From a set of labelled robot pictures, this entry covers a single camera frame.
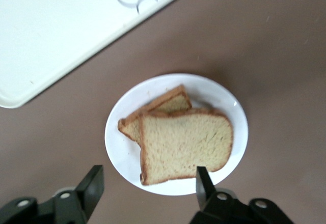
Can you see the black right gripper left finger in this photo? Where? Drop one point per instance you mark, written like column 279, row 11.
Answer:
column 89, row 191

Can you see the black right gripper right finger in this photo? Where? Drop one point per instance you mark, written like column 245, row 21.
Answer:
column 203, row 191

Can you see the cream bear print tray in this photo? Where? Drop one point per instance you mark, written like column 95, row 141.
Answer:
column 63, row 30

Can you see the brown bread slice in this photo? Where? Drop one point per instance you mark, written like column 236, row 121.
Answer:
column 186, row 145
column 175, row 104

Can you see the white round plate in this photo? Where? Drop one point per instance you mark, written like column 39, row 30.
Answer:
column 119, row 157

